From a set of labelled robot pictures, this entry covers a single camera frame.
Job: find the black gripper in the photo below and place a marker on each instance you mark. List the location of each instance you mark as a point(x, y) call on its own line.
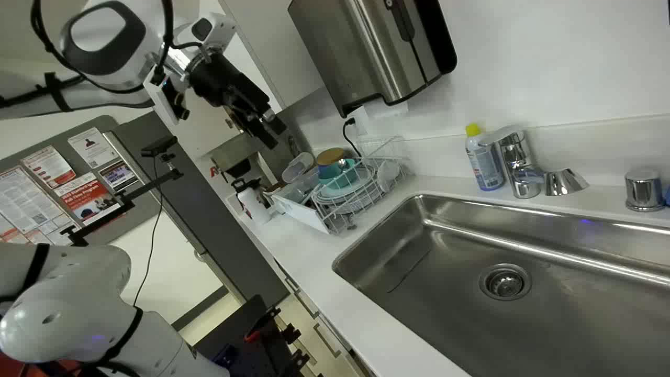
point(227, 85)

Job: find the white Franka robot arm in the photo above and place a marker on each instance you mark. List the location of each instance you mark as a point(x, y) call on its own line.
point(70, 307)

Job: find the light blue bowl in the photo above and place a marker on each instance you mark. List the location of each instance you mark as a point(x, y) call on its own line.
point(339, 176)

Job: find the stainless steel sink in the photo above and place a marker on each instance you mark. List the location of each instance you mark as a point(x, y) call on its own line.
point(431, 279)

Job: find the sink drain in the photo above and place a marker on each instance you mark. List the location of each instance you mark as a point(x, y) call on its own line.
point(505, 282)

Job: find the grey countertop appliance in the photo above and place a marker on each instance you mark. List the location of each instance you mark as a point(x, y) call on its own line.
point(233, 155)

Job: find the white upper cabinet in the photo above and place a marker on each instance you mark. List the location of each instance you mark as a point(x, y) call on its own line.
point(264, 43)

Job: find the white dish rack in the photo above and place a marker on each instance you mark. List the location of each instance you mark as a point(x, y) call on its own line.
point(348, 205)

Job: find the dark grey column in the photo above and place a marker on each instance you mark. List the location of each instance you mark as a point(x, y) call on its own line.
point(210, 232)

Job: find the stainless paper towel dispenser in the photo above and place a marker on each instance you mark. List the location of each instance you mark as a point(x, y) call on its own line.
point(377, 50)

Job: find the small white photo poster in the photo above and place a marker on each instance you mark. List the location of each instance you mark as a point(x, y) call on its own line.
point(120, 176)

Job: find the white poster black figure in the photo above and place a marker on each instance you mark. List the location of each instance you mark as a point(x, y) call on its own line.
point(92, 148)

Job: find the dish soap bottle yellow cap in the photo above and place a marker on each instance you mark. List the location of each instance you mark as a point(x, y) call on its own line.
point(485, 165)

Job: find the white base cabinet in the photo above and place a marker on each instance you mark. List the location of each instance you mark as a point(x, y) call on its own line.
point(328, 347)

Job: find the white poster red header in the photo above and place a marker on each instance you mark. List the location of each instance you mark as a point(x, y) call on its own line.
point(46, 169)

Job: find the large white text poster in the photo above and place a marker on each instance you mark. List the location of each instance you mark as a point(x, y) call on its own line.
point(33, 206)

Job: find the chrome faucet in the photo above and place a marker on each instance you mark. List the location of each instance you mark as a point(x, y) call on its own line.
point(520, 169)

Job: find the grey notice board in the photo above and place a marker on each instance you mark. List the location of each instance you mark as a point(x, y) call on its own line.
point(14, 161)

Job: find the chrome countertop knob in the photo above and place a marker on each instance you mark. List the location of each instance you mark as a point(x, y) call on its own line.
point(644, 190)

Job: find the white wall outlet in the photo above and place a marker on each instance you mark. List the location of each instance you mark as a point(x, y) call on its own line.
point(358, 122)

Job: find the black camera stand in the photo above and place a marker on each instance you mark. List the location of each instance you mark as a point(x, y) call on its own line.
point(159, 148)

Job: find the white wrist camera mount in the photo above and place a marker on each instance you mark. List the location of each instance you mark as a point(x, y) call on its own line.
point(161, 97)

